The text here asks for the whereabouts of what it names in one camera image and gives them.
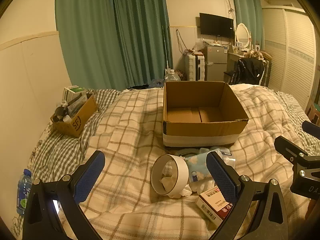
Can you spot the plastic stool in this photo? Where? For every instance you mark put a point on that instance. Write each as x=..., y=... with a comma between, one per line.
x=313, y=113

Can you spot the clear water jug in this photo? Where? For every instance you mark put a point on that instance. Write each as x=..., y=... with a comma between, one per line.
x=172, y=76

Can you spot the grey small fridge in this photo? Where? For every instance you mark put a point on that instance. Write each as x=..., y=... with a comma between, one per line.
x=216, y=62

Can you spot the white round container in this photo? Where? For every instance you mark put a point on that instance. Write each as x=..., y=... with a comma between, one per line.
x=181, y=172

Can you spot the dressing table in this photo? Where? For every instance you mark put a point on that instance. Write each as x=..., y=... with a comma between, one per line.
x=232, y=62

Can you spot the wide green curtain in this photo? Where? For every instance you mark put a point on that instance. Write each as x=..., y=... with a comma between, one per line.
x=85, y=35
x=142, y=35

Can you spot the crumpled white tissue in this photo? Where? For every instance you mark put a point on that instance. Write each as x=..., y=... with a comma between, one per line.
x=202, y=186

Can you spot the large cardboard box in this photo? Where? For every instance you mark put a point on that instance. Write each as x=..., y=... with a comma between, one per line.
x=200, y=130

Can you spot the white suitcase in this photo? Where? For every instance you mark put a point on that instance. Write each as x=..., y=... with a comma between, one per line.
x=193, y=67

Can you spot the white slatted wardrobe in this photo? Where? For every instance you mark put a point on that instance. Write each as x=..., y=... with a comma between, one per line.
x=292, y=55

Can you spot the black round bottle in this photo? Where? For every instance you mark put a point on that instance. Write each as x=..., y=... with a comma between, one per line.
x=60, y=111

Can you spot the blue floral packet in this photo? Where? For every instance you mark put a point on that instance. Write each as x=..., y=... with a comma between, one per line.
x=197, y=165

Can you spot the narrow green curtain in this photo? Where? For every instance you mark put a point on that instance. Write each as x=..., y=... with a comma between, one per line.
x=246, y=10

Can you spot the small printed cardboard box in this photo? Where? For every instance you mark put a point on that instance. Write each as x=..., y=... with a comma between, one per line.
x=80, y=117

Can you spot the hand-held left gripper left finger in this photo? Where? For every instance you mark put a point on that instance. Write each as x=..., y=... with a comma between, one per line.
x=90, y=177

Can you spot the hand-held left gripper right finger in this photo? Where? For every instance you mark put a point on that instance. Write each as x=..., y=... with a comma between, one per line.
x=221, y=177

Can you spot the black wall television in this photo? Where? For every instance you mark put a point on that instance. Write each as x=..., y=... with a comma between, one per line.
x=216, y=25

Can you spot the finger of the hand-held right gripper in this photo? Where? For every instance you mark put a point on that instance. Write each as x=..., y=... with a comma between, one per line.
x=311, y=128
x=287, y=146

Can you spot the black jacket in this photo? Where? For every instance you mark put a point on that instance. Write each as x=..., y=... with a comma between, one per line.
x=247, y=71

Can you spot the brown furry garment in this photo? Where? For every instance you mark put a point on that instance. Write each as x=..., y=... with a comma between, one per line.
x=255, y=54

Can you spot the white duvet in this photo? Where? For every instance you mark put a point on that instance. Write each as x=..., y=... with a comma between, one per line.
x=243, y=86

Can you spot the white oval mirror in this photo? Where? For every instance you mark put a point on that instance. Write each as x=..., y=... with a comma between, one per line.
x=243, y=33

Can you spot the blue water bottle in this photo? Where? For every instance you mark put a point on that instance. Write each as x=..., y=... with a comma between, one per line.
x=23, y=192

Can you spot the beige plaid blanket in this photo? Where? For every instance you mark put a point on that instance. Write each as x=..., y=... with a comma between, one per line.
x=130, y=130

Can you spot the white and green box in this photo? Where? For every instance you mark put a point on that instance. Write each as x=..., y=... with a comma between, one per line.
x=75, y=91

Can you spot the red and white box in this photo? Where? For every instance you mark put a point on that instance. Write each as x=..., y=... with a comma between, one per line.
x=212, y=203

